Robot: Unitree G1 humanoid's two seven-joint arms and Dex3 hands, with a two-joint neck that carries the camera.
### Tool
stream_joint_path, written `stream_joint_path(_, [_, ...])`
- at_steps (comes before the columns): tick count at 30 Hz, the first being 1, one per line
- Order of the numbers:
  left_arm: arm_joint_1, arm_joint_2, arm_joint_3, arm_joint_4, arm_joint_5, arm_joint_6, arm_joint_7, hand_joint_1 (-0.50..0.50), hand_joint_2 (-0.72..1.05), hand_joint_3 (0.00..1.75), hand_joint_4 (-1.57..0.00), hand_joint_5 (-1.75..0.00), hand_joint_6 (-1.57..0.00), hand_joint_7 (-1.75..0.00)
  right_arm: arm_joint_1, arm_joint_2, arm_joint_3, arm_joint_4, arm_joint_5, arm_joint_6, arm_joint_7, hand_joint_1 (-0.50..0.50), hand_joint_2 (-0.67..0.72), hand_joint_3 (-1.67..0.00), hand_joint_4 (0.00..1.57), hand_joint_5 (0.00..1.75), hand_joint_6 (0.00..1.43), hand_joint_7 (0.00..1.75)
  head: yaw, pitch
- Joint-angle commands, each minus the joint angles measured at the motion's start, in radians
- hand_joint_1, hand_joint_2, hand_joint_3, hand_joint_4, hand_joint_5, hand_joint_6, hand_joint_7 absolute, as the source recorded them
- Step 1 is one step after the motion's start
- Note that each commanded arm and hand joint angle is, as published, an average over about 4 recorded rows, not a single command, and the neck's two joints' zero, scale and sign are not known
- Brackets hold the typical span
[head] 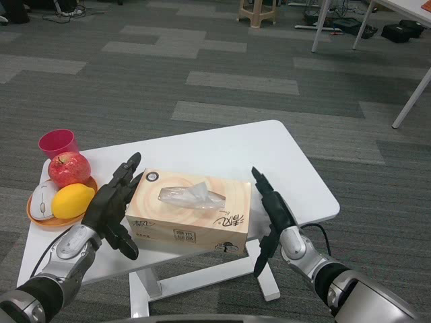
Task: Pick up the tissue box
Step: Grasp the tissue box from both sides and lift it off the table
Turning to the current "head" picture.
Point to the dark bulky floor object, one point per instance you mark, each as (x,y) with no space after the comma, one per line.
(15,10)

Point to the white power strip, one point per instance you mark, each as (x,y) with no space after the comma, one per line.
(72,12)

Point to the beige wood-print tissue box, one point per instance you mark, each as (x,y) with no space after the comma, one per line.
(151,202)

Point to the white table base frame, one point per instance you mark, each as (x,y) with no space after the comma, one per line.
(138,292)

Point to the yellow lemon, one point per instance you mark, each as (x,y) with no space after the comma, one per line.
(72,202)

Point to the black fabric bag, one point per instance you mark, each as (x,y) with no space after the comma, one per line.
(400,32)

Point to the pink plastic cup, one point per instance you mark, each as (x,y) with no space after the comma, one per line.
(57,143)

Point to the black equipment case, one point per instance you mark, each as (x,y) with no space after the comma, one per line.
(347,24)

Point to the red apple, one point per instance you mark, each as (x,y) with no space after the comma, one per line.
(69,171)

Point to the orange sheet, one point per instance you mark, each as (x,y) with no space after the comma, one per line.
(427,4)

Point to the beige plastic stool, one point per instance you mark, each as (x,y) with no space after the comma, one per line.
(257,15)

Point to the white desk foot bar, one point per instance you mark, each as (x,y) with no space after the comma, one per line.
(313,27)

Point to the orange round plate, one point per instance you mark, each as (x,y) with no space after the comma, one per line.
(54,224)

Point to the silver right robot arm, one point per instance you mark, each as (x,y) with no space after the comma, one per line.
(294,242)

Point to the slanted white desk leg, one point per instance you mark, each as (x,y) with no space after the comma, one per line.
(410,97)

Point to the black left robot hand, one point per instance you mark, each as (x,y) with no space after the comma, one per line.
(104,205)

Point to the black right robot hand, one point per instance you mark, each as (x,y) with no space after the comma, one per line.
(277,212)

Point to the white computer mouse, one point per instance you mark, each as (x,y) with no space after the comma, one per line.
(42,205)

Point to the white office desk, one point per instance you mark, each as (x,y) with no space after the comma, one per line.
(321,25)

